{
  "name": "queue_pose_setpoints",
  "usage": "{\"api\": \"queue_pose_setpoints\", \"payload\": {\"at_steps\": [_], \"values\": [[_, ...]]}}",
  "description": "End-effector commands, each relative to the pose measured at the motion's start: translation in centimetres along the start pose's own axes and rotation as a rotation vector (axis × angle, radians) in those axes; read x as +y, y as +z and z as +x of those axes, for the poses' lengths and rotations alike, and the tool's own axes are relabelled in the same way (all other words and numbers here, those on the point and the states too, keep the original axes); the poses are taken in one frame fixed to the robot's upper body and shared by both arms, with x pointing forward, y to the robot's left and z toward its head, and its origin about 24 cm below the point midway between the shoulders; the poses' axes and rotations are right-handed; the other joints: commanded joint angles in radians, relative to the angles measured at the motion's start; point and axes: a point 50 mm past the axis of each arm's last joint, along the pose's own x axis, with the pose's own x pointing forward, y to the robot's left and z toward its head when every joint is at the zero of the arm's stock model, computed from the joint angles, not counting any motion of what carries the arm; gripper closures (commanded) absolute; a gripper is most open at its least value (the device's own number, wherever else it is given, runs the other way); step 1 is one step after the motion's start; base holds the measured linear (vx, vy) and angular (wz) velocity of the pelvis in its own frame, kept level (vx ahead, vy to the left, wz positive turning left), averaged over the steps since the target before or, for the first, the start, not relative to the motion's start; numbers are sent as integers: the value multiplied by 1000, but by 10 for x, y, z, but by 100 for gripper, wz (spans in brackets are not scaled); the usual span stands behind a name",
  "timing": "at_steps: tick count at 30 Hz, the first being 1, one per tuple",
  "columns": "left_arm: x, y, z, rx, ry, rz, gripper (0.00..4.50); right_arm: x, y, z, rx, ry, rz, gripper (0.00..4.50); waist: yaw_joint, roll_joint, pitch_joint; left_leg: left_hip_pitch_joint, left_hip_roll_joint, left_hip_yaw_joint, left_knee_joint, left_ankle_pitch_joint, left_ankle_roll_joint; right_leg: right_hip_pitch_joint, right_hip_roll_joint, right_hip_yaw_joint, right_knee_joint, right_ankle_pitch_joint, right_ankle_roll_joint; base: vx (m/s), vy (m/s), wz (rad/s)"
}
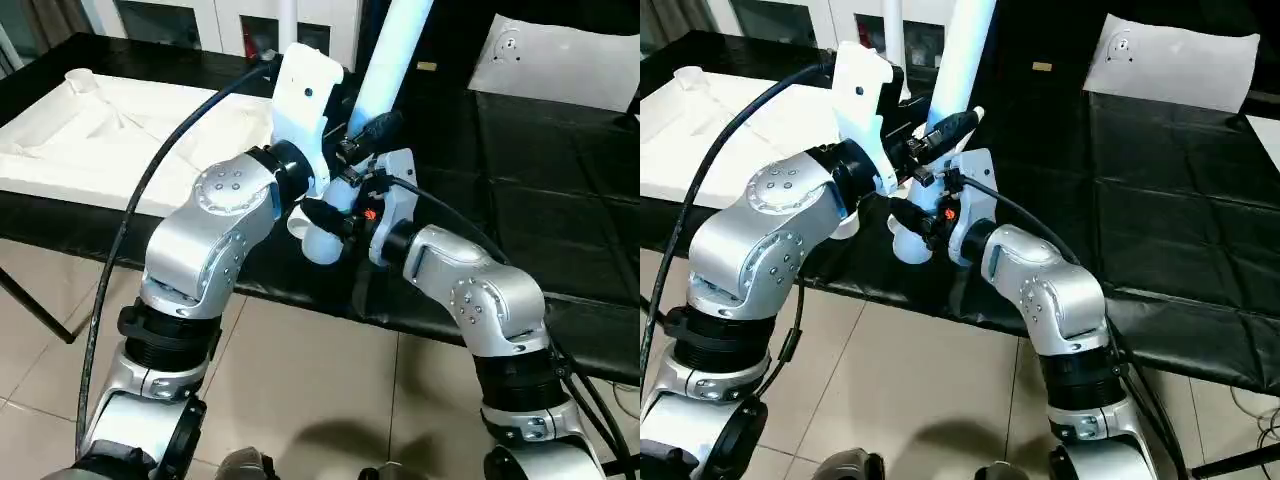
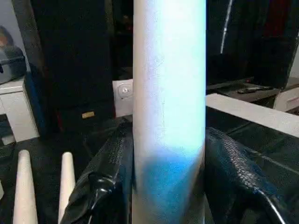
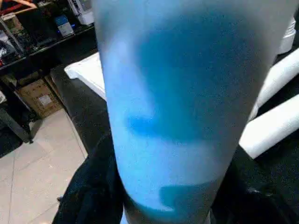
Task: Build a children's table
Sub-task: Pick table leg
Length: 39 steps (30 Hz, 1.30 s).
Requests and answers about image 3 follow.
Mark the white plastic table top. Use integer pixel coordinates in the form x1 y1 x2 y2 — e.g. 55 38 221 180
64 52 107 100

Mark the brown cardboard box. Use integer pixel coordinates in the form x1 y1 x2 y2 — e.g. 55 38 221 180
15 75 64 120

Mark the blue and white box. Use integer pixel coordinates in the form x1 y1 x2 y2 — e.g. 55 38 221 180
54 13 76 38

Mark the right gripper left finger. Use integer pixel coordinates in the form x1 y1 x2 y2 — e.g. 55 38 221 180
52 134 125 224

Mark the black quilted mat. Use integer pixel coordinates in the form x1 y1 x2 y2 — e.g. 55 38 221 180
50 62 299 224

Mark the black storage shelf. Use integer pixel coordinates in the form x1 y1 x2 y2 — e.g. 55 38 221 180
0 0 99 145

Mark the white boxy device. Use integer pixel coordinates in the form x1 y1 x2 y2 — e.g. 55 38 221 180
67 0 96 26

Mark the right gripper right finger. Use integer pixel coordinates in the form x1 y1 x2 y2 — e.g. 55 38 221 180
210 148 299 224

